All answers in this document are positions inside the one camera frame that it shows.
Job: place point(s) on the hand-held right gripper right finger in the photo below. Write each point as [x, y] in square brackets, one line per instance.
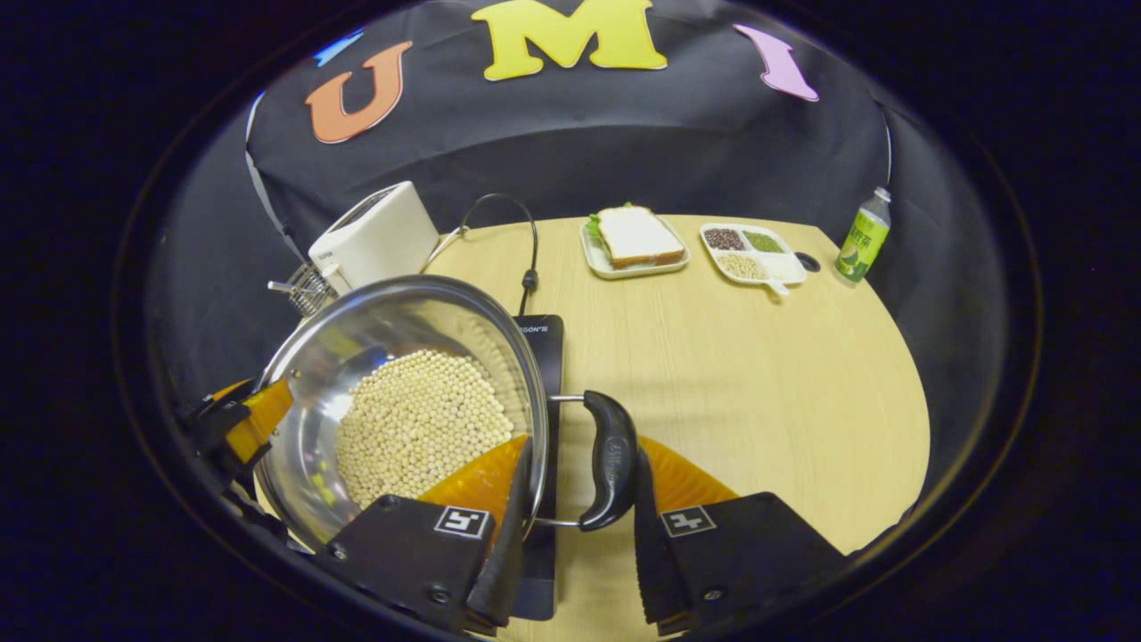
[649, 553]

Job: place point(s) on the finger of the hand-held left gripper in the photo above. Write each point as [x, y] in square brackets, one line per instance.
[258, 419]
[233, 390]

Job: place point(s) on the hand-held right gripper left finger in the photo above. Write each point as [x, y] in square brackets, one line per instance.
[510, 553]

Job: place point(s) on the stainless steel pot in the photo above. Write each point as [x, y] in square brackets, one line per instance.
[392, 321]

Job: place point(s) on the black induction cooktop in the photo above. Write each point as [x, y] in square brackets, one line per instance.
[544, 357]

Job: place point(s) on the soybeans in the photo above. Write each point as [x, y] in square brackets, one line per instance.
[419, 419]

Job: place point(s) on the white toaster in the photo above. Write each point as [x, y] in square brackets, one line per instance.
[374, 236]

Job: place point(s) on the pale sandwich plate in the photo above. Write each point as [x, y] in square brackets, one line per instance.
[637, 270]

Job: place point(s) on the white bread sandwich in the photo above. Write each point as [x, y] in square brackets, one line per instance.
[637, 236]

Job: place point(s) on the divided plate of grains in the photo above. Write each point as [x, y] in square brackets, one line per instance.
[784, 266]

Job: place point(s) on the black table grommet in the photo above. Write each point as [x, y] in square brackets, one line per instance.
[808, 262]

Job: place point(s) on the green drink bottle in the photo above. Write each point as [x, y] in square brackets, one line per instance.
[863, 241]

